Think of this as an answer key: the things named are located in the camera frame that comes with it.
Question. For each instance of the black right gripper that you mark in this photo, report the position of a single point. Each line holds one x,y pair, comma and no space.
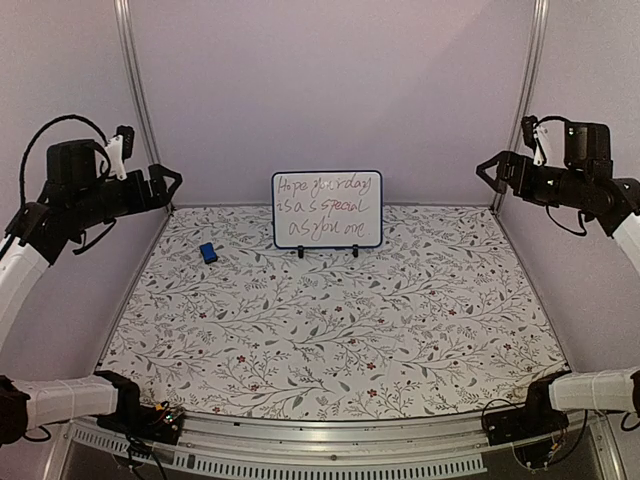
510,160

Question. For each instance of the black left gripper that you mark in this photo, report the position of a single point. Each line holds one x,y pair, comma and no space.
159,197

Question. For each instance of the blue whiteboard eraser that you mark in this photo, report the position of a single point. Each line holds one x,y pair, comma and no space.
208,253

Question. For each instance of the small blue-framed whiteboard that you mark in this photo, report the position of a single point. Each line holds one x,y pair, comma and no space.
327,209

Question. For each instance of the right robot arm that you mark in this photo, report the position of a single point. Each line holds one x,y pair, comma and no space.
576,228

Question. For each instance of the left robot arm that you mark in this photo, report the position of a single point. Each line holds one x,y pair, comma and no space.
33,241

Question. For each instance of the floral patterned table mat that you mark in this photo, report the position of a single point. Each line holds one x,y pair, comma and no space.
440,319

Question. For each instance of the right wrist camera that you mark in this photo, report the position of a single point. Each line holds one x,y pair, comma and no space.
535,137

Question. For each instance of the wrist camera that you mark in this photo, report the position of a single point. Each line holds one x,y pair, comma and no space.
535,137
119,149

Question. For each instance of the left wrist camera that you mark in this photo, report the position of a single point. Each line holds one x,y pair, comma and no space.
119,149

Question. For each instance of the right aluminium frame post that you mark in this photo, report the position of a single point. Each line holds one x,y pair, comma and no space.
532,62

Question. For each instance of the aluminium frame post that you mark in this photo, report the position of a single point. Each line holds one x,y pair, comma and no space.
532,62
124,25

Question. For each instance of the wire whiteboard stand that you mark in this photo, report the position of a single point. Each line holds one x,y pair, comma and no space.
353,250

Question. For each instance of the left aluminium frame post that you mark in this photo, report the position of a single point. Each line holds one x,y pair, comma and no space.
124,25

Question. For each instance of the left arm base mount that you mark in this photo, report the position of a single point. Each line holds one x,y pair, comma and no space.
161,423

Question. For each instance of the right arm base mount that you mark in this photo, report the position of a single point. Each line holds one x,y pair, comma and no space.
504,422

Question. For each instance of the front aluminium rail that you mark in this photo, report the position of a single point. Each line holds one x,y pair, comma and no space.
444,447

